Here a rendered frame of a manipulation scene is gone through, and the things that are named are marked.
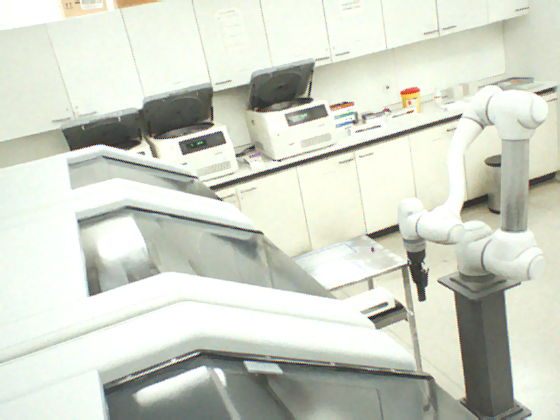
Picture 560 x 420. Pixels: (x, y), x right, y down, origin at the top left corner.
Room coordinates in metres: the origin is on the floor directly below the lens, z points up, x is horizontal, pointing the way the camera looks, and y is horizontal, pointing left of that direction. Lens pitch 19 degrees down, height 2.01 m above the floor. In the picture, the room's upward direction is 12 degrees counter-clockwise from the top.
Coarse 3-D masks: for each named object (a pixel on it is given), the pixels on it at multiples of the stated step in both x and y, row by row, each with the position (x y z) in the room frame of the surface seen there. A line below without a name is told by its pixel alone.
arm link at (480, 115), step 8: (488, 88) 2.37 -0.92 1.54; (496, 88) 2.36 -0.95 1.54; (480, 96) 2.35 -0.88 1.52; (488, 96) 2.31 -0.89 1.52; (472, 104) 2.35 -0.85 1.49; (480, 104) 2.31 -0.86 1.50; (464, 112) 2.36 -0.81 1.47; (472, 112) 2.32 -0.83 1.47; (480, 112) 2.30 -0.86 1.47; (480, 120) 2.30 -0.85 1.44; (488, 120) 2.28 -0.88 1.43
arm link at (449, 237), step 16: (464, 128) 2.30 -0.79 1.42; (480, 128) 2.30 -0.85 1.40; (464, 144) 2.28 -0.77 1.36; (448, 160) 2.25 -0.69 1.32; (448, 176) 2.20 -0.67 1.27; (464, 192) 2.11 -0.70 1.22; (448, 208) 2.04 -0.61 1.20; (432, 224) 2.02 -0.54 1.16; (448, 224) 1.97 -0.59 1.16; (432, 240) 2.02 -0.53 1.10; (448, 240) 1.96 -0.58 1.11
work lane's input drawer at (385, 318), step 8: (400, 304) 2.09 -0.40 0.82; (384, 312) 2.06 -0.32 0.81; (392, 312) 2.06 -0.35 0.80; (400, 312) 2.07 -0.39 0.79; (408, 312) 2.13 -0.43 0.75; (376, 320) 2.03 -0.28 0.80; (384, 320) 2.04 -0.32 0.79; (392, 320) 2.05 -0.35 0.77; (400, 320) 2.06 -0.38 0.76; (376, 328) 2.03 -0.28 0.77
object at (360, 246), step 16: (352, 240) 2.82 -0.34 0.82; (368, 240) 2.77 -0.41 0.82; (304, 256) 2.74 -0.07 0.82; (320, 256) 2.70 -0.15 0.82; (336, 256) 2.66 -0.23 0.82; (352, 256) 2.62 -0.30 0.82; (368, 256) 2.59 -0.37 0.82; (384, 256) 2.55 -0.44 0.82; (320, 272) 2.52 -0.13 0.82; (336, 272) 2.48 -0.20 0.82; (352, 272) 2.45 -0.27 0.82; (368, 272) 2.42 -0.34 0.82; (384, 272) 2.40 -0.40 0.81; (336, 288) 2.34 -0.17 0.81; (416, 336) 2.44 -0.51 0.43; (416, 352) 2.43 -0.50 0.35
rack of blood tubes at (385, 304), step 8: (376, 288) 2.17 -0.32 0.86; (360, 296) 2.13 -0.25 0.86; (368, 296) 2.12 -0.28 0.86; (376, 296) 2.10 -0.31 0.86; (384, 296) 2.09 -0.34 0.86; (392, 296) 2.08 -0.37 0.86; (352, 304) 2.08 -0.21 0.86; (360, 304) 2.07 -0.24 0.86; (368, 304) 2.05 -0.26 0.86; (376, 304) 2.06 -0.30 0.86; (384, 304) 2.13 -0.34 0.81; (392, 304) 2.08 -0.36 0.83; (368, 312) 2.09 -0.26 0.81; (376, 312) 2.06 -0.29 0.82
